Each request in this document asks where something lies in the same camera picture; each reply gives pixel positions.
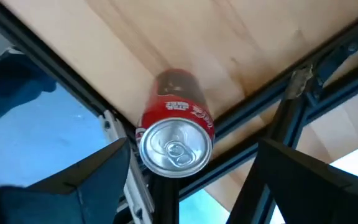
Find black aluminium table frame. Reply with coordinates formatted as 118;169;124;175
0;0;358;224

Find grey crumpled tape piece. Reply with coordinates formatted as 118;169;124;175
285;64;314;101

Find red Coca-Cola can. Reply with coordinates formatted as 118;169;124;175
134;67;216;179

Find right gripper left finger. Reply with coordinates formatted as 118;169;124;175
0;138;132;224

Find dark blue bulky object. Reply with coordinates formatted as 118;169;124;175
0;49;58;131

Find white metal bracket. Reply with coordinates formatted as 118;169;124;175
97;109;155;224

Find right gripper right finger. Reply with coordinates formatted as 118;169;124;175
259;138;358;224

